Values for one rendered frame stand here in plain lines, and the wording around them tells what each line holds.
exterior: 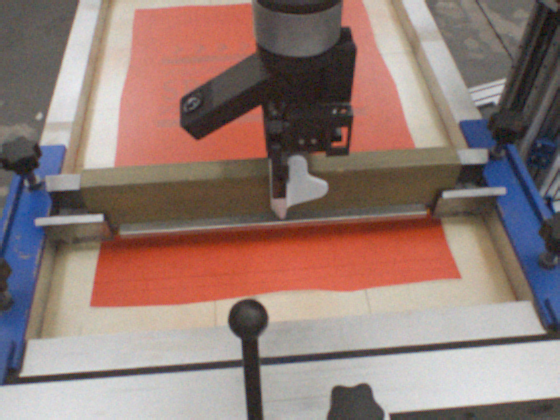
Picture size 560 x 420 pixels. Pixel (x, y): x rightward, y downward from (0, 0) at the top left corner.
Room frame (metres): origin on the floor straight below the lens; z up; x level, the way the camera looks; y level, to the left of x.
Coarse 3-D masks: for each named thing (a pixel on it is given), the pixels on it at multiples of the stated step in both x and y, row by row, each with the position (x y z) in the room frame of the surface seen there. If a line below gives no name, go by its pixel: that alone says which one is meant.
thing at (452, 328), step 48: (96, 0) 0.89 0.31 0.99; (96, 48) 0.78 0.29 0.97; (432, 48) 0.74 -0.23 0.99; (432, 96) 0.67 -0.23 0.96; (48, 144) 0.53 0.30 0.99; (48, 240) 0.38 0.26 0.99; (48, 288) 0.33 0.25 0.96; (528, 288) 0.31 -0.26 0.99; (96, 336) 0.26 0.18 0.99; (144, 336) 0.26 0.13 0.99; (192, 336) 0.26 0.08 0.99; (288, 336) 0.26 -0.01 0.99; (336, 336) 0.26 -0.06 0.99; (384, 336) 0.26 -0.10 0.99; (432, 336) 0.26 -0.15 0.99; (480, 336) 0.26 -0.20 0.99; (528, 336) 0.26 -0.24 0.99
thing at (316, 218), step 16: (368, 208) 0.42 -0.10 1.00; (384, 208) 0.42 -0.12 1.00; (400, 208) 0.42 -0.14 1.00; (416, 208) 0.42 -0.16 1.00; (128, 224) 0.39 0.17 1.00; (144, 224) 0.39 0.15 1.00; (160, 224) 0.39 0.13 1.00; (176, 224) 0.39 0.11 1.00; (192, 224) 0.39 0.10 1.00; (208, 224) 0.39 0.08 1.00; (224, 224) 0.39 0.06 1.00; (240, 224) 0.39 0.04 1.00; (256, 224) 0.39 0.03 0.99; (272, 224) 0.40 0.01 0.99; (288, 224) 0.40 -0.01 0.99; (304, 224) 0.40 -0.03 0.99; (320, 224) 0.40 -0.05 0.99
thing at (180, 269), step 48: (144, 48) 0.79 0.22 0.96; (144, 96) 0.67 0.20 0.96; (144, 144) 0.57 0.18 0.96; (192, 144) 0.57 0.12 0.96; (240, 144) 0.57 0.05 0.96; (144, 240) 0.40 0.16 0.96; (192, 240) 0.40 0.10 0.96; (240, 240) 0.40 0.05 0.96; (96, 288) 0.34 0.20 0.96; (144, 288) 0.34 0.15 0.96; (192, 288) 0.34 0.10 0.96; (240, 288) 0.34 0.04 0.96
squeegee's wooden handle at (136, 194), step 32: (224, 160) 0.43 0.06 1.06; (256, 160) 0.43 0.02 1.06; (320, 160) 0.43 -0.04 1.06; (352, 160) 0.43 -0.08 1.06; (384, 160) 0.43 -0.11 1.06; (416, 160) 0.43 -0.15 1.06; (448, 160) 0.43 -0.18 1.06; (96, 192) 0.39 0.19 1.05; (128, 192) 0.40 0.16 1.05; (160, 192) 0.40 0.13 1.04; (192, 192) 0.40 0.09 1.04; (224, 192) 0.40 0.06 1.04; (256, 192) 0.41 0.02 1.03; (352, 192) 0.42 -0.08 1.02; (384, 192) 0.42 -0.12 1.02; (416, 192) 0.42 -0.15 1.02
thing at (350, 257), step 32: (352, 0) 0.95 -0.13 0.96; (352, 32) 0.84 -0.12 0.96; (384, 64) 0.75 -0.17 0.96; (384, 96) 0.67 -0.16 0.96; (352, 128) 0.60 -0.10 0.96; (384, 128) 0.60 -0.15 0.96; (352, 224) 0.43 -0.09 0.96; (384, 224) 0.43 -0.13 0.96; (416, 224) 0.43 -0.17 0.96; (288, 256) 0.38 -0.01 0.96; (320, 256) 0.38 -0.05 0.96; (352, 256) 0.38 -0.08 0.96; (384, 256) 0.38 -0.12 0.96; (416, 256) 0.38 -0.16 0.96; (448, 256) 0.38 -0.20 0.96; (288, 288) 0.34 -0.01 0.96; (320, 288) 0.34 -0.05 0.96; (352, 288) 0.34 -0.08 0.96
